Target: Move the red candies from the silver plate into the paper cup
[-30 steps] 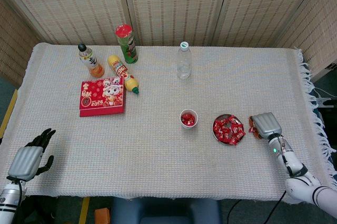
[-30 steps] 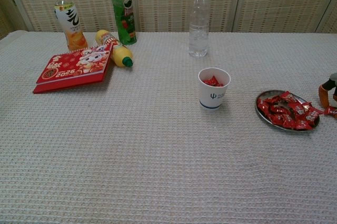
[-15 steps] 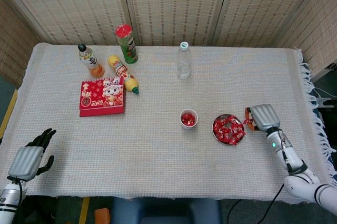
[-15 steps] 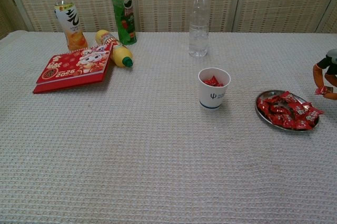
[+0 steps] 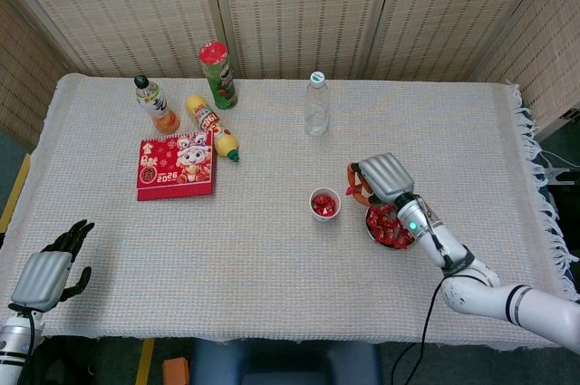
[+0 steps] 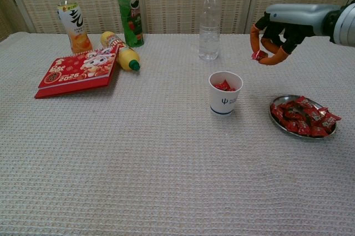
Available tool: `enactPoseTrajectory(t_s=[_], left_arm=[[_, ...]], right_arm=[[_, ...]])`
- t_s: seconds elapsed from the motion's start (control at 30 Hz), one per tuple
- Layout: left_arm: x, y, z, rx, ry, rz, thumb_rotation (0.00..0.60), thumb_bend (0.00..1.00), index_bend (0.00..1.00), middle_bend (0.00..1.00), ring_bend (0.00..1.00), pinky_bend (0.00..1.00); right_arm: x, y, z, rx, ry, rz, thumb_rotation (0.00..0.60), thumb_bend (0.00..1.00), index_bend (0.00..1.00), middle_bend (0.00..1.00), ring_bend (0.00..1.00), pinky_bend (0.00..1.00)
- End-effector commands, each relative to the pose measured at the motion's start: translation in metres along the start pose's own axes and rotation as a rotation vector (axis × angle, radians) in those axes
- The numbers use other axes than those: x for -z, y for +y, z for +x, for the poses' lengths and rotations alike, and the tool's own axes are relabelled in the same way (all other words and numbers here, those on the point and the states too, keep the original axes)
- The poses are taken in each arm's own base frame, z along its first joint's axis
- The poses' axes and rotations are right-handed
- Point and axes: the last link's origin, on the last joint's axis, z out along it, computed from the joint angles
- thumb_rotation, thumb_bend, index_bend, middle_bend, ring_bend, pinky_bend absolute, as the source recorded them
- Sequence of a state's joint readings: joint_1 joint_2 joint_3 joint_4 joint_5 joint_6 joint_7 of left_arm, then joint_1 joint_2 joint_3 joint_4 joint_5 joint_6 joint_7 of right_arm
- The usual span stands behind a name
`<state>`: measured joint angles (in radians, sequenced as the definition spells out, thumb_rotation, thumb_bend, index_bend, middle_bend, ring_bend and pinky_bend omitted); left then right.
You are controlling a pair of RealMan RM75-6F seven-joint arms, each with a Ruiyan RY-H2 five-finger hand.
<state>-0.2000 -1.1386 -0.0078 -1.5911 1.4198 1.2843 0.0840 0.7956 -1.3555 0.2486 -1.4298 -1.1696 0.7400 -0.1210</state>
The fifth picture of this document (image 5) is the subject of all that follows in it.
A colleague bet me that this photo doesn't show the white woven tablecloth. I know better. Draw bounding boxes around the white woven tablecloth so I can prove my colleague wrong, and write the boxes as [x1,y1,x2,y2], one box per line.
[0,72,580,354]

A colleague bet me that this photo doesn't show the woven folding screen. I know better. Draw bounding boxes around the woven folding screen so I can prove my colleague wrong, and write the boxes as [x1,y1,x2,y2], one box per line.
[0,0,580,150]

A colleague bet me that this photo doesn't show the clear plastic water bottle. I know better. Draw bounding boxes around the clear plastic water bottle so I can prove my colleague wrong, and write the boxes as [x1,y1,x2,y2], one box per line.
[303,71,330,137]

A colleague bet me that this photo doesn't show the white paper cup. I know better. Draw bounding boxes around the white paper cup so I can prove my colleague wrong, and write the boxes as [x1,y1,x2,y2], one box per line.
[309,187,342,223]

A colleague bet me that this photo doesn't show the green Pringles can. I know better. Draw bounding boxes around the green Pringles can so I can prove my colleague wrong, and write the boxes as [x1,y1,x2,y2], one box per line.
[198,40,239,111]

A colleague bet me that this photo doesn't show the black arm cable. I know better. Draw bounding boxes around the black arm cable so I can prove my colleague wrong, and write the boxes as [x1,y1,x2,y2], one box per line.
[8,305,40,385]
[391,201,457,385]

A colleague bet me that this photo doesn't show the red 2026 desk calendar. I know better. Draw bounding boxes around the red 2026 desk calendar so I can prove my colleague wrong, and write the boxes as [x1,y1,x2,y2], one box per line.
[136,130,218,202]

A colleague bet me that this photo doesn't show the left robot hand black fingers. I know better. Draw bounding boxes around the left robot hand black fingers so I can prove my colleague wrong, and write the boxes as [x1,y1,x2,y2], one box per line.
[8,219,96,313]

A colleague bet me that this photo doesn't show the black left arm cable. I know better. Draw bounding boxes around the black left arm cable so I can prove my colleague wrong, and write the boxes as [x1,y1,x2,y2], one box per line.
[8,305,40,385]

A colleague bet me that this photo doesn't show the round metal plate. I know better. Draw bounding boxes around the round metal plate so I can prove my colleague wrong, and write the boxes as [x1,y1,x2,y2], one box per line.
[364,203,418,250]

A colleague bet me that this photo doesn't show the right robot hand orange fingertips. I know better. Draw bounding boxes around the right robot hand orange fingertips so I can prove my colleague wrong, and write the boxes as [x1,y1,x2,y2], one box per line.
[345,152,416,208]

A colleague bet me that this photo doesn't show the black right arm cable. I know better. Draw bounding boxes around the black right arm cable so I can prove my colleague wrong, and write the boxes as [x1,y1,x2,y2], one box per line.
[391,201,457,385]

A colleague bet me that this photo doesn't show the white cable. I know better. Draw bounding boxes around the white cable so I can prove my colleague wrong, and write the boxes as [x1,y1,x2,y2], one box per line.
[538,149,575,187]

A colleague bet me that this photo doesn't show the orange block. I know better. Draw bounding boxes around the orange block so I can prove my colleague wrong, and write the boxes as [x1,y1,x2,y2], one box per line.
[162,356,190,385]

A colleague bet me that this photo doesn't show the blue chair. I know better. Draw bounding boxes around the blue chair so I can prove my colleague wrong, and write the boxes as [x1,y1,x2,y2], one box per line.
[188,338,382,385]

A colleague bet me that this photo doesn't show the yellow bottle green cap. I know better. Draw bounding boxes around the yellow bottle green cap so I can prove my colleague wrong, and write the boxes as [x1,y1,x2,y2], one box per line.
[184,93,242,163]

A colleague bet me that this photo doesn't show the tea bottle black cap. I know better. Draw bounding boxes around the tea bottle black cap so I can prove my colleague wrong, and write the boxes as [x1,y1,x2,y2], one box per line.
[132,74,181,134]

